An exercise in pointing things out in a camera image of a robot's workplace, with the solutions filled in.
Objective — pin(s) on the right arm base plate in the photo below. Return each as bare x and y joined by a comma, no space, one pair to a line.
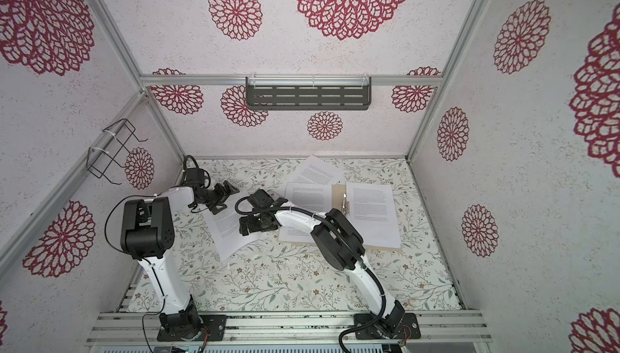
407,329

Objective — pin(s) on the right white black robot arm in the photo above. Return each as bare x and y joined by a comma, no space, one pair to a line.
340,244

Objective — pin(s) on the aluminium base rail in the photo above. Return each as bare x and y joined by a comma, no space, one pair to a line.
274,328

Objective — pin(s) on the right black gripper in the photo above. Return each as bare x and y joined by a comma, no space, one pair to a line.
253,226

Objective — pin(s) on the dark grey wall shelf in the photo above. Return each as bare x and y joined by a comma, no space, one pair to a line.
310,94

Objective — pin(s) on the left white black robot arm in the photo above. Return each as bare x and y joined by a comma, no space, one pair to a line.
147,235

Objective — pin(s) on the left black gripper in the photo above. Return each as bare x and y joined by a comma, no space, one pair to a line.
224,196

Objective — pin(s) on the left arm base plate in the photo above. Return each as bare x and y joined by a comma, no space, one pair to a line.
210,328

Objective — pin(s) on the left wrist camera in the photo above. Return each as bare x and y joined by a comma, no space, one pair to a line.
196,178

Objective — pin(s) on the black wire wall rack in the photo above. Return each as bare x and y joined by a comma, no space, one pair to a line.
104,155

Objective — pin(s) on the brown cardboard folder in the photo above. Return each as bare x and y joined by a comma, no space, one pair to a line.
339,199

